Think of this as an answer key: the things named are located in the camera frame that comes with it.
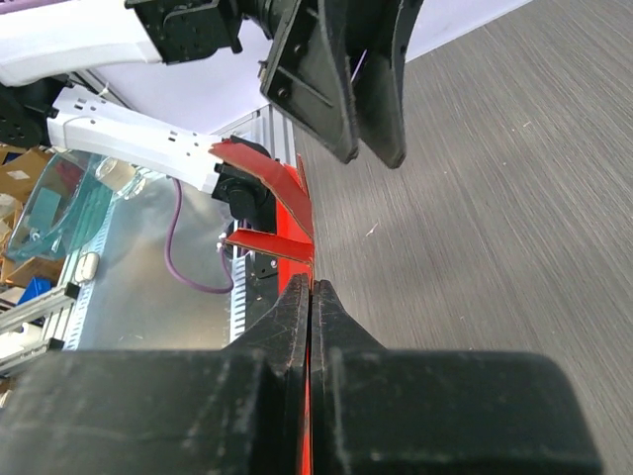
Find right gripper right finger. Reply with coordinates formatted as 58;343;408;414
310;280;603;474

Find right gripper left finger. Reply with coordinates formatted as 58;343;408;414
1;275;312;474

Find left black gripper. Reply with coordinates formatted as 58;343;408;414
237;0;422;169

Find red paper box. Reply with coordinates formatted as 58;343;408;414
210;139;315;474

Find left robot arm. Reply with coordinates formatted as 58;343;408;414
1;1;422;267

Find clear plastic container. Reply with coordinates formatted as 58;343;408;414
4;150;145;262

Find cardboard boxes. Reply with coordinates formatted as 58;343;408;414
1;148;63;289

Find white slotted cable duct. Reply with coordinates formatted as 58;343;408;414
63;202;116;350

